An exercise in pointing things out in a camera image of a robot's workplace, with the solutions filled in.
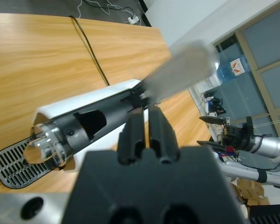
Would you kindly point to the white capsule coffee machine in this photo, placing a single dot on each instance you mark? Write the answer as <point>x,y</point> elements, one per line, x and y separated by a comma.
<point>60,105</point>

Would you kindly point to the blue water jug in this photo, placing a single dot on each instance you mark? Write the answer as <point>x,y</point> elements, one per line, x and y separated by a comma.
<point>233,66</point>

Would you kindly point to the grey coffee machine lever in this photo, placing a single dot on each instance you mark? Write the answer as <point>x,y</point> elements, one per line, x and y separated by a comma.
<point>177,70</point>

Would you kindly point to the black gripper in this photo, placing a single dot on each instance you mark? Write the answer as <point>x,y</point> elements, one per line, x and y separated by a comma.
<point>238,135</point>

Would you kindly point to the white power strip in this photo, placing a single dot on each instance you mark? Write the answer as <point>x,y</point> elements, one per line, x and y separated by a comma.
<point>133,19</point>

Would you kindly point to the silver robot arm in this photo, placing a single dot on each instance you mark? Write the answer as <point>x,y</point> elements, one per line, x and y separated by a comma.
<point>270,144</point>

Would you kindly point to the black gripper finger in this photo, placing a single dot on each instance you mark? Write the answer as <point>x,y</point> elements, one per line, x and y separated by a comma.
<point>163,137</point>
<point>131,140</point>

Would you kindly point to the stacked cardboard boxes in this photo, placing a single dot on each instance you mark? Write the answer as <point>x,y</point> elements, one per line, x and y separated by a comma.
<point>249,191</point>

